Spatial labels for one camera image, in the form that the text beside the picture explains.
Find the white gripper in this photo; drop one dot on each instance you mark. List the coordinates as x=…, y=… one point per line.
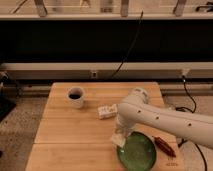
x=120, y=135

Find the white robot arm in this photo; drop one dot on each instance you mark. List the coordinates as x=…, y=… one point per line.
x=134, y=109

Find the white sponge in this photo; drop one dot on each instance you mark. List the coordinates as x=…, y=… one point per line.
x=107, y=111

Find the green ceramic bowl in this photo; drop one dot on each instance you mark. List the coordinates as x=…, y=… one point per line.
x=138, y=153

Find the white ceramic mug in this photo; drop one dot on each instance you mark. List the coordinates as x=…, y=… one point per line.
x=75, y=96

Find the white wall rail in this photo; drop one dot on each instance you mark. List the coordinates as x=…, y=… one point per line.
x=100, y=70

